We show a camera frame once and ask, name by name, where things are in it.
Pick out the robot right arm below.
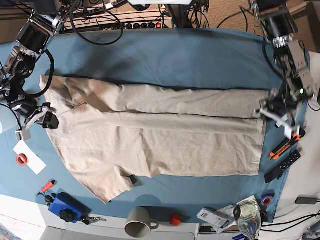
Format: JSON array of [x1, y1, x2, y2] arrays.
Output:
[[0, 0, 70, 141]]

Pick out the keys with carabiner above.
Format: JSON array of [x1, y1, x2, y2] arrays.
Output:
[[81, 216, 107, 225]]

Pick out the black phone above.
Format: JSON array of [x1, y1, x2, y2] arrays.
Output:
[[294, 196, 320, 205]]

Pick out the white barcode box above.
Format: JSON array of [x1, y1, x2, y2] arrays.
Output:
[[196, 208, 233, 229]]

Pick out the blue box with black knob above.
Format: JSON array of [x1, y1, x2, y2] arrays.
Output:
[[49, 192, 85, 224]]

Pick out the grey ceramic mug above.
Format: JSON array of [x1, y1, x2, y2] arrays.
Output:
[[124, 207, 159, 239]]

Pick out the wine glass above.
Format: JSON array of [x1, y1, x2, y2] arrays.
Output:
[[233, 200, 262, 240]]

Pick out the black remote control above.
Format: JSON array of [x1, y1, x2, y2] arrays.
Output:
[[264, 149, 301, 184]]

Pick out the purple tape roll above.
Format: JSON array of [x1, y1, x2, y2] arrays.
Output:
[[260, 193, 274, 207]]

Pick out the red cube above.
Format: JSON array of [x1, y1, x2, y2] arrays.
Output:
[[169, 214, 181, 227]]

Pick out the beige T-shirt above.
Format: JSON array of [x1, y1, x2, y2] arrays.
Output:
[[44, 76, 269, 203]]

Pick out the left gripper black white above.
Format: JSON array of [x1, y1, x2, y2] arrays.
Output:
[[255, 89, 302, 140]]

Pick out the orange black utility knife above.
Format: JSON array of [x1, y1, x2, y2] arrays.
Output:
[[267, 128, 306, 161]]

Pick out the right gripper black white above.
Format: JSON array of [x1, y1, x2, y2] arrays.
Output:
[[14, 98, 59, 141]]

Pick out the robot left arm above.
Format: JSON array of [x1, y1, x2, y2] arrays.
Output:
[[249, 0, 320, 139]]

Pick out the black power strip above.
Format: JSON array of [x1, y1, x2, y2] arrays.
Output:
[[110, 21, 172, 30]]

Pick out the frosted plastic cup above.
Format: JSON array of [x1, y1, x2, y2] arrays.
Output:
[[0, 103, 18, 134]]

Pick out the white paper sheet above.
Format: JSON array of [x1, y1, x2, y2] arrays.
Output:
[[13, 140, 47, 175]]

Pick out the red tape roll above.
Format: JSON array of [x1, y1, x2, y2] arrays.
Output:
[[16, 153, 28, 167]]

